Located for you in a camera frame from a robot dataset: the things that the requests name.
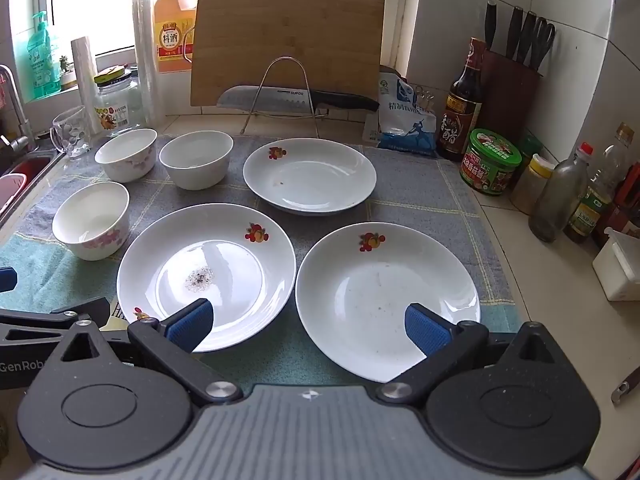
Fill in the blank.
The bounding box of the white floral bowl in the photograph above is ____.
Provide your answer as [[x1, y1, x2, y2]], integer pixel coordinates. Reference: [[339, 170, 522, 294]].
[[94, 128, 157, 183], [52, 182, 130, 261]]

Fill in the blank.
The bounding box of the white plate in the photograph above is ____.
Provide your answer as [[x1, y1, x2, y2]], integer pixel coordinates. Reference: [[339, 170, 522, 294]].
[[295, 222, 480, 382], [116, 203, 297, 352], [243, 138, 378, 216]]

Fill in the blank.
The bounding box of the plain white bowl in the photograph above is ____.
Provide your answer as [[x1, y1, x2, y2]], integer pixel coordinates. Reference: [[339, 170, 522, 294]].
[[158, 130, 234, 191]]

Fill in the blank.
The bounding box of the white plate back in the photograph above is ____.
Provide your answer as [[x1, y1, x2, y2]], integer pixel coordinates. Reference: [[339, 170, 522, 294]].
[[243, 138, 378, 216]]

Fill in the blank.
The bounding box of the grey checked table mat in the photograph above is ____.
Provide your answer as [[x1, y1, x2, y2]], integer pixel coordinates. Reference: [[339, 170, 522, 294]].
[[1, 136, 521, 389]]

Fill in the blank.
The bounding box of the metal faucet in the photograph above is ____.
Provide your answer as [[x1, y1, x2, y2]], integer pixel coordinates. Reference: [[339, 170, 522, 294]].
[[0, 64, 37, 153]]

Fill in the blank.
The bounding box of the clear glass mug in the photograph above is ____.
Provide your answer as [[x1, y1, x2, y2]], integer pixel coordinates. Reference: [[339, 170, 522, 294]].
[[50, 106, 90, 158]]

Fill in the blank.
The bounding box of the yellow lid spice jar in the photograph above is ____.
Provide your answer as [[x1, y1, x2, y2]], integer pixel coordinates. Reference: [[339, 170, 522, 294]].
[[510, 154, 555, 216]]

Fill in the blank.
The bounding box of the green lid mushroom sauce jar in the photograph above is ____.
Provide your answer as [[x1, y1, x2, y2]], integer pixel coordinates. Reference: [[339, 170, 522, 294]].
[[460, 128, 522, 196]]

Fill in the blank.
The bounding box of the white plastic seasoning box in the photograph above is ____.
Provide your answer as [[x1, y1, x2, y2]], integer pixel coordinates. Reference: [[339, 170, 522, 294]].
[[592, 226, 640, 302]]

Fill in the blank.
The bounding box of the clear glass bottle red cap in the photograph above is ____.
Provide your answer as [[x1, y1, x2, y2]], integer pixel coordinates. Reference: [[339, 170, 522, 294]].
[[528, 142, 593, 243]]

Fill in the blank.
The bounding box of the glass jar with label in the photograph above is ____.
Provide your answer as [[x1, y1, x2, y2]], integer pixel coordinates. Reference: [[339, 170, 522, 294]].
[[93, 65, 144, 136]]

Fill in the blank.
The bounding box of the green dish soap bottle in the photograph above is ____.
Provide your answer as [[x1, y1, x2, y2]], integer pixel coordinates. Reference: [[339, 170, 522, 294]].
[[27, 11, 61, 99]]

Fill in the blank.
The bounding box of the green lid small jar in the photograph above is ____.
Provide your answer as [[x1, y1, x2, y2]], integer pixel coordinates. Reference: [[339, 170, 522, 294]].
[[509, 131, 542, 190]]

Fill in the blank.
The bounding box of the plastic wrap roll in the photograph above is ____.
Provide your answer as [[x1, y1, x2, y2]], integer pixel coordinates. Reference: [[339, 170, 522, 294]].
[[131, 0, 166, 129], [70, 37, 102, 138]]

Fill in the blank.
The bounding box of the white blue salt bag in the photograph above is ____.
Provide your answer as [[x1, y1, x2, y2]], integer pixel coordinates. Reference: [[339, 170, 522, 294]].
[[362, 72, 437, 157]]

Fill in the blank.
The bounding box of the oil bottle yellow label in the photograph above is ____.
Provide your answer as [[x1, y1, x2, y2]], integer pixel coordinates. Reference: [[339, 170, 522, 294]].
[[564, 122, 634, 243]]

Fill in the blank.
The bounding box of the dark vinegar bottle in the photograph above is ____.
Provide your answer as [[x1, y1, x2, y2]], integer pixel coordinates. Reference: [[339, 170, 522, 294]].
[[436, 37, 486, 162]]

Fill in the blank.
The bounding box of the dark red knife block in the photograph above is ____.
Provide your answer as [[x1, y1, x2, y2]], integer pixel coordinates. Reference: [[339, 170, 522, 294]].
[[478, 2, 555, 143]]

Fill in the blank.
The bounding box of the orange cooking wine jug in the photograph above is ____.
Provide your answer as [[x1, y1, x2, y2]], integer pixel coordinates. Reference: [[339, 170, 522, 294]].
[[153, 0, 198, 73]]

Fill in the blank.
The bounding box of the bamboo cutting board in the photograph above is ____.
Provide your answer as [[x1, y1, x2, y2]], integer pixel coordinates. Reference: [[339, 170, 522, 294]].
[[190, 0, 385, 106]]

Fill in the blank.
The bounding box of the kitchen knife black handle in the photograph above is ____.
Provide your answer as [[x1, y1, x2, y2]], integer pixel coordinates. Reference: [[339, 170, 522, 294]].
[[217, 86, 378, 114]]

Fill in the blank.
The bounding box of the wire cutting board stand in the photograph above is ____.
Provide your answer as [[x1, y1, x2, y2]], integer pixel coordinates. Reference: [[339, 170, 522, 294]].
[[239, 55, 320, 139]]

